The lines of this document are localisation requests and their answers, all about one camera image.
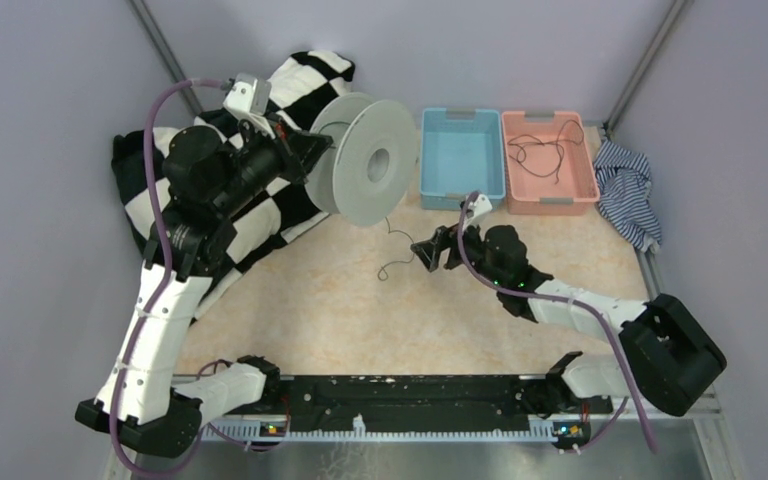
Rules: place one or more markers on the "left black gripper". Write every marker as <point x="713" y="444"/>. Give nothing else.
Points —
<point x="302" y="150"/>

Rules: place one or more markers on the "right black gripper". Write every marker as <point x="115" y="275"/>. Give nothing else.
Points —
<point x="428" y="250"/>

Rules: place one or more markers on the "translucent white cable spool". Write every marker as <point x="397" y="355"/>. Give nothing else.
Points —
<point x="367" y="170"/>

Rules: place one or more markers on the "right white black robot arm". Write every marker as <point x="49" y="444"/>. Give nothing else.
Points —
<point x="660" y="354"/>

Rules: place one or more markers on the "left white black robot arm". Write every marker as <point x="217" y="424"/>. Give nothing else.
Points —
<point x="195" y="191"/>

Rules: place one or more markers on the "black white checkered pillow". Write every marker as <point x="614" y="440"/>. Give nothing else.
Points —
<point x="301" y="87"/>

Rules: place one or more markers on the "blue plastic bin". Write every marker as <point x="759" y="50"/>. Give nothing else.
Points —
<point x="461" y="151"/>

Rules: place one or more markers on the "pink plastic bin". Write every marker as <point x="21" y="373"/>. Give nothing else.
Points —
<point x="549" y="169"/>

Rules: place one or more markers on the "blue white striped cloth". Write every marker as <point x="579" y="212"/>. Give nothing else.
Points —
<point x="625" y="184"/>

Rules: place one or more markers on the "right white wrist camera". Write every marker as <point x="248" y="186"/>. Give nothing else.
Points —
<point x="475" y="209"/>

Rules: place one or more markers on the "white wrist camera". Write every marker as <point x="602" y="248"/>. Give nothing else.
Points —
<point x="475" y="209"/>
<point x="247" y="99"/>

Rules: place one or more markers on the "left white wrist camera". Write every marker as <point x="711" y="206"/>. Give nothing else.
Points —
<point x="247" y="99"/>

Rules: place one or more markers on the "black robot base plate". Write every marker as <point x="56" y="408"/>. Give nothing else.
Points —
<point x="420" y="403"/>

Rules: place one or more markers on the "left corner metal post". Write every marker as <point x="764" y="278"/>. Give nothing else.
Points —
<point x="152" y="29"/>

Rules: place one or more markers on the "corner metal post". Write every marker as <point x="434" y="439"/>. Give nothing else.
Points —
<point x="152" y="29"/>
<point x="655" y="47"/>

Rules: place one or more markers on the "right corner metal post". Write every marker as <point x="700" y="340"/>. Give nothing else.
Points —
<point x="655" y="47"/>

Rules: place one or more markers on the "aluminium frame rail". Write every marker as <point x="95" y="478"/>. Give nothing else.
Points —
<point x="175" y="436"/>

